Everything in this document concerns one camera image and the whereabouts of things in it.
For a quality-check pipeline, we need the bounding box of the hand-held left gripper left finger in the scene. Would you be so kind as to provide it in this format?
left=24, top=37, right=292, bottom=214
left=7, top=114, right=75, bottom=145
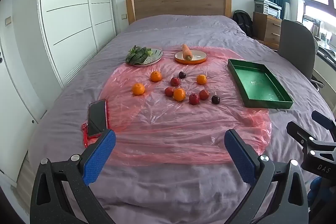
left=30, top=129, right=116, bottom=224

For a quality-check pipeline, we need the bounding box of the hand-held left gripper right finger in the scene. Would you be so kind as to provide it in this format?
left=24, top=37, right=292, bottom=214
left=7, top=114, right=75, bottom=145
left=224, top=129, right=309, bottom=224

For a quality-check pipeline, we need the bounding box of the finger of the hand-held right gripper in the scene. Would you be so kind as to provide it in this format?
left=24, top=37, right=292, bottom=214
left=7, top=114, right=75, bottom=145
left=311, top=110, right=336, bottom=130
left=286, top=121, right=319, bottom=155

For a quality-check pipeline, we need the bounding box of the green tray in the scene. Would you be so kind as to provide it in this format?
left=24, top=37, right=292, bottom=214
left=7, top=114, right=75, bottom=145
left=227, top=59, right=294, bottom=109

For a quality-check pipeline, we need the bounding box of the person's right hand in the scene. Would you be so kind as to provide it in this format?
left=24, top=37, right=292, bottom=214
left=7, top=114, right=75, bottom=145
left=308, top=176, right=336, bottom=207

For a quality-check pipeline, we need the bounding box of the black smartphone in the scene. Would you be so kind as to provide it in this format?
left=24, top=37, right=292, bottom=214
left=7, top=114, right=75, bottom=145
left=87, top=99, right=109, bottom=138

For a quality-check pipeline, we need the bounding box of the white desk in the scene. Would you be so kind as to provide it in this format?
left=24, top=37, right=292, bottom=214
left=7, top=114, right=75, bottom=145
left=312, top=40, right=336, bottom=111

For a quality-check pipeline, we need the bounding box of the pink plastic sheet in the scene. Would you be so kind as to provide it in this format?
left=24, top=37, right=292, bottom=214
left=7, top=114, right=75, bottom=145
left=98, top=46, right=272, bottom=165

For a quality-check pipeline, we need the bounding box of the grey chair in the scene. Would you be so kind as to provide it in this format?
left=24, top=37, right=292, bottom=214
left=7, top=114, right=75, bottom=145
left=278, top=19, right=324, bottom=88

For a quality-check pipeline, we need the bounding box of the bok choy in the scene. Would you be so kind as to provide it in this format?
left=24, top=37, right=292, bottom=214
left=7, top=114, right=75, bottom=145
left=125, top=46, right=153, bottom=65

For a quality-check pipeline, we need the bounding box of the orange rimmed plate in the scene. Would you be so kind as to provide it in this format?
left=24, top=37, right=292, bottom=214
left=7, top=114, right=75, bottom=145
left=174, top=50, right=209, bottom=65

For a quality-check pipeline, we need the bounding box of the wooden nightstand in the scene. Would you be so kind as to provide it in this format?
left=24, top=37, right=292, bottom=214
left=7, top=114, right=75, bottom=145
left=252, top=12, right=282, bottom=50

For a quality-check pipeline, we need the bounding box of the white door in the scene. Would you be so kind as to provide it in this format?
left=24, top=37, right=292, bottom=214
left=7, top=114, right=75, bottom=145
left=0, top=0, right=47, bottom=185

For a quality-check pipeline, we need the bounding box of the patterned grey plate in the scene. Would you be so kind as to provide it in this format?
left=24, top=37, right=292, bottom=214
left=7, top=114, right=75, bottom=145
left=130, top=49, right=164, bottom=67

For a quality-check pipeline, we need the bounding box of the carrot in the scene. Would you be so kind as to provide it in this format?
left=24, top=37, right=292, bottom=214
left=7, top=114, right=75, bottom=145
left=182, top=44, right=193, bottom=61

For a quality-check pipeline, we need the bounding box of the black backpack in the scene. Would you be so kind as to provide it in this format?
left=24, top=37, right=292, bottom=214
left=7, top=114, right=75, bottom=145
left=232, top=10, right=254, bottom=37

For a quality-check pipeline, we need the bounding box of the grey printer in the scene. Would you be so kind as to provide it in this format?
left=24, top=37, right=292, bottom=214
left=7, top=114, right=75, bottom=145
left=254, top=0, right=282, bottom=17

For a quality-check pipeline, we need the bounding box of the purple bed cover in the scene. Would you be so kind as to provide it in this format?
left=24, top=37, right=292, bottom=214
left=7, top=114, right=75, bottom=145
left=28, top=14, right=336, bottom=224

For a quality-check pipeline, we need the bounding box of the white wardrobe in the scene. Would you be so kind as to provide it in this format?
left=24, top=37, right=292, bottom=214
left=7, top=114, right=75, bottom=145
left=37, top=0, right=116, bottom=88

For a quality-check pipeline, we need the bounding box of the wooden headboard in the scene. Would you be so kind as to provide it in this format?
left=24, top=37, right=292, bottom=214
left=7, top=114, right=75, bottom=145
left=125, top=0, right=232, bottom=26

